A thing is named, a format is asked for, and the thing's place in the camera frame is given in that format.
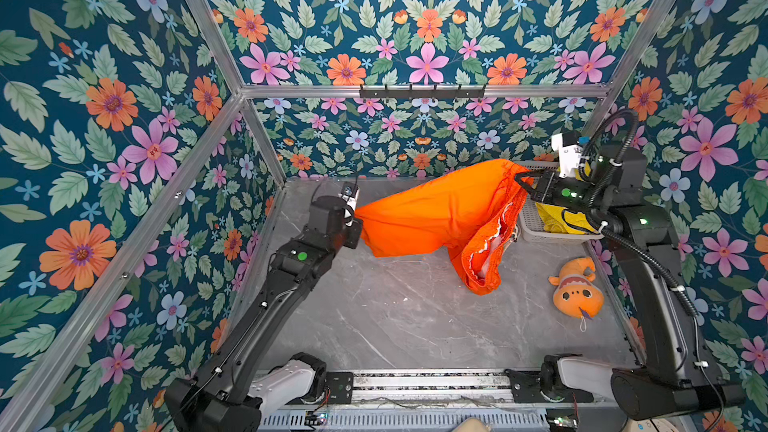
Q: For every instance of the black hook rail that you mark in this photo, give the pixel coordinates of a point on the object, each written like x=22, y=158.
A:
x=438, y=92

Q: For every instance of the orange shorts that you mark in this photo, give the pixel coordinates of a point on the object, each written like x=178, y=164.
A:
x=471, y=212

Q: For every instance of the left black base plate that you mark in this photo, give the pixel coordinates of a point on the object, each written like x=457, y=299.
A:
x=338, y=389

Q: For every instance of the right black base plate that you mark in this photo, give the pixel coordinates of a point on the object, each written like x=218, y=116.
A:
x=526, y=387

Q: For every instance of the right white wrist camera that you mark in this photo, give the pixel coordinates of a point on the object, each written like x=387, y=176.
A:
x=569, y=149

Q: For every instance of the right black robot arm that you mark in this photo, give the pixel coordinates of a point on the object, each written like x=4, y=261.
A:
x=679, y=375

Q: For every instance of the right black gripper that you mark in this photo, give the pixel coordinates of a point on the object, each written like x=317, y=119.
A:
x=544, y=187

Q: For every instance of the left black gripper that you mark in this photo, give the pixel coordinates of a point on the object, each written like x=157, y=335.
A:
x=356, y=234

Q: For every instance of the beige round object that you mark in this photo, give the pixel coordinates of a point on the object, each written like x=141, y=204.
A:
x=472, y=425

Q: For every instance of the white plastic basket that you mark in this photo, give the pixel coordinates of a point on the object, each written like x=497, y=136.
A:
x=532, y=229

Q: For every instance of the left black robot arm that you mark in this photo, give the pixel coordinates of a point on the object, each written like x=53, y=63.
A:
x=226, y=394

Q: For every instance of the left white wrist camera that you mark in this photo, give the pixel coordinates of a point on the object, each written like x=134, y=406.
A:
x=349, y=194

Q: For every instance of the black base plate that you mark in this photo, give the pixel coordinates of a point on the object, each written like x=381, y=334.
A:
x=526, y=387
x=338, y=389

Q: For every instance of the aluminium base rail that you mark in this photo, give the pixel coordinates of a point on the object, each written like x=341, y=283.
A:
x=440, y=399

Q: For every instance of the yellow shorts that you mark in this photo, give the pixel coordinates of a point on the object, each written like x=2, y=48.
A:
x=558, y=220

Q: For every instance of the orange fish plush toy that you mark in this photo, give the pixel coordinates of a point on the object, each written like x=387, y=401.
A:
x=575, y=293

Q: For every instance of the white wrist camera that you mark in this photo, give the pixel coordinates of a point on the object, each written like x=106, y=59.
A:
x=349, y=194
x=569, y=149

